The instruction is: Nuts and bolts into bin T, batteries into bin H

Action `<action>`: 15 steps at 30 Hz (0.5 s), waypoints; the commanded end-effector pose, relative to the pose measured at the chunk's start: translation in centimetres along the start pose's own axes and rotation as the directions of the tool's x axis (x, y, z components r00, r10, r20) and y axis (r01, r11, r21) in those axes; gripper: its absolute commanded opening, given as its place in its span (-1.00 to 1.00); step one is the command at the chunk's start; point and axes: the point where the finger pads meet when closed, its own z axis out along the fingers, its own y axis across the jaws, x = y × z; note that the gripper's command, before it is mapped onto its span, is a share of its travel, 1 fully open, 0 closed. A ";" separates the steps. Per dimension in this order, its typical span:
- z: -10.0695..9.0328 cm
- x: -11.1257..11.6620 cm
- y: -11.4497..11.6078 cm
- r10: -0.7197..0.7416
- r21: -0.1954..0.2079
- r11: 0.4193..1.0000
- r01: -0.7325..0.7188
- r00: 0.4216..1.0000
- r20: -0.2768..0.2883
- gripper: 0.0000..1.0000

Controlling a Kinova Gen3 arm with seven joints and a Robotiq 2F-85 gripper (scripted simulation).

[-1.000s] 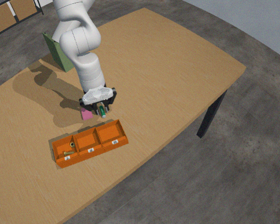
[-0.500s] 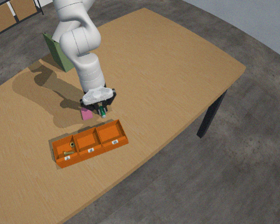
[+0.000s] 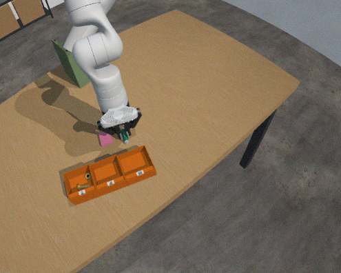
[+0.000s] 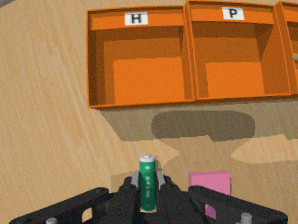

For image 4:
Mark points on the orange three-compartment bin rack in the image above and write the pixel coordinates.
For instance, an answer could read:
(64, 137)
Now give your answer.
(147, 62)

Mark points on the pink square pad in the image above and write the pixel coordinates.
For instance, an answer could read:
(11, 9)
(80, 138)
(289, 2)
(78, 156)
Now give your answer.
(216, 180)

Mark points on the green aa battery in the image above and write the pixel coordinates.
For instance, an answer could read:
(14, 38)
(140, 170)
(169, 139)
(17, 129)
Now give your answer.
(147, 176)

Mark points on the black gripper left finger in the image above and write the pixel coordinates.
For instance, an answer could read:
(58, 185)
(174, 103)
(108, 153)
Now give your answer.
(120, 211)

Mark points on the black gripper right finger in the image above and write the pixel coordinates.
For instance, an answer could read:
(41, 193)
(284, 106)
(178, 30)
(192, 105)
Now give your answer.
(229, 210)

